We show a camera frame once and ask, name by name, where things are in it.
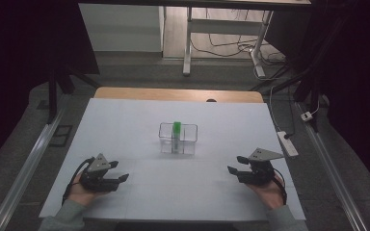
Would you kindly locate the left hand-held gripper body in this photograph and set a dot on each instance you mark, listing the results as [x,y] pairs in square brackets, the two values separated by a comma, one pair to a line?
[98,183]

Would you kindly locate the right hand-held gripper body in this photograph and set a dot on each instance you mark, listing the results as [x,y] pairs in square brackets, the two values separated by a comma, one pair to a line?
[258,174]

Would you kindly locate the person's left hand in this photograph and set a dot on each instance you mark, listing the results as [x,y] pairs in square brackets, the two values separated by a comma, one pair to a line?
[80,194]

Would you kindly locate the person's right hand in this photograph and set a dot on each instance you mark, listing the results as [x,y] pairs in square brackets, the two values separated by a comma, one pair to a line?
[269,195]

